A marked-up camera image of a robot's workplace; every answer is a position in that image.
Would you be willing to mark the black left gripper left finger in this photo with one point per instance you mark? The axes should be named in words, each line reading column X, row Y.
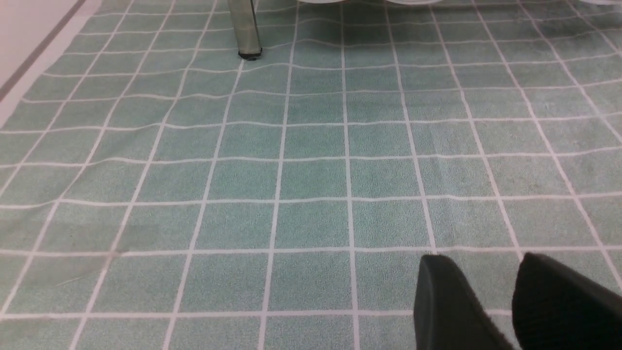
column 447, row 313

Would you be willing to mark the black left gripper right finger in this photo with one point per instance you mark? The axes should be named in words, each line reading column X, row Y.
column 556, row 308

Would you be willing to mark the metal shoe rack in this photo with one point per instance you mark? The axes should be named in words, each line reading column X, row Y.
column 245, row 27

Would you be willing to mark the green checkered floor mat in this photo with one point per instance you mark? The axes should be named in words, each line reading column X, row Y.
column 158, row 192

